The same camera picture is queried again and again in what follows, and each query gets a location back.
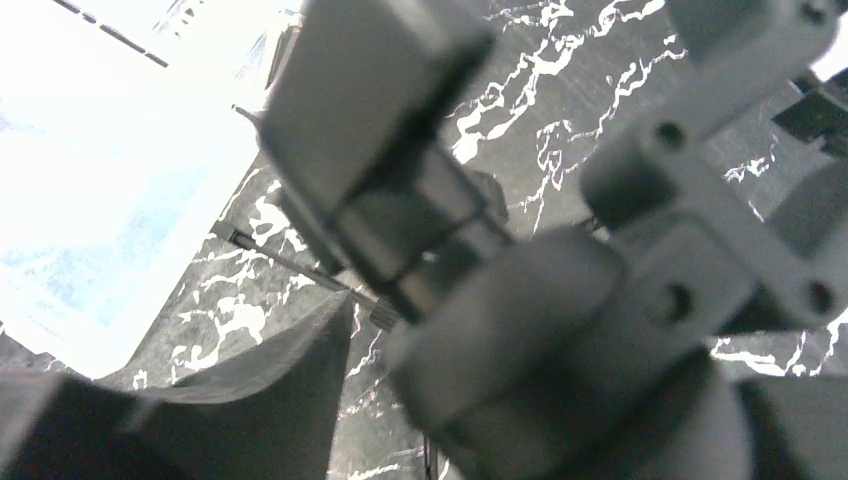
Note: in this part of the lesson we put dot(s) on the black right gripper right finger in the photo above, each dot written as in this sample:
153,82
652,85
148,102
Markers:
798,425

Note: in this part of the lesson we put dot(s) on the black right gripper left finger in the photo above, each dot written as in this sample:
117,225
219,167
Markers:
267,413

